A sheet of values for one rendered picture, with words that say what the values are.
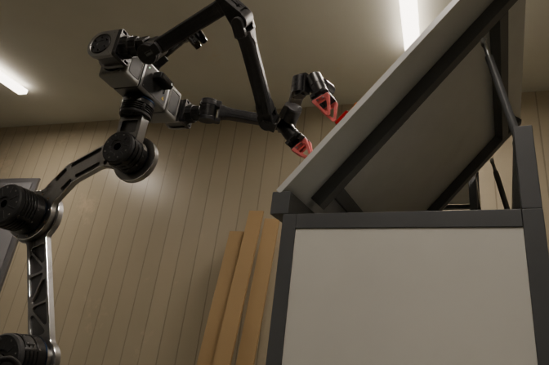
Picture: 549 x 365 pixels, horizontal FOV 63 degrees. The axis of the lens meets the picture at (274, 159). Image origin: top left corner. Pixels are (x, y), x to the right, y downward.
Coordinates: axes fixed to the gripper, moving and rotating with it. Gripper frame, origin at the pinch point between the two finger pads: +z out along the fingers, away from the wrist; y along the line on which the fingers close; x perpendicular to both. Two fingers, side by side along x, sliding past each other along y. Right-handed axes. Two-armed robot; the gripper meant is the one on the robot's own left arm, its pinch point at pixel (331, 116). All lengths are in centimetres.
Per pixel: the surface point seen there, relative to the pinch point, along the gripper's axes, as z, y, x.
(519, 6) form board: -6, 9, -71
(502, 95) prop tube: 29, -10, -48
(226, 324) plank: 3, 184, 183
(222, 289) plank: -29, 194, 186
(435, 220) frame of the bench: 58, -29, -18
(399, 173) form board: 22.4, 22.0, -10.4
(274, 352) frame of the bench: 72, -35, 28
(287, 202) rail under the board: 38, -32, 14
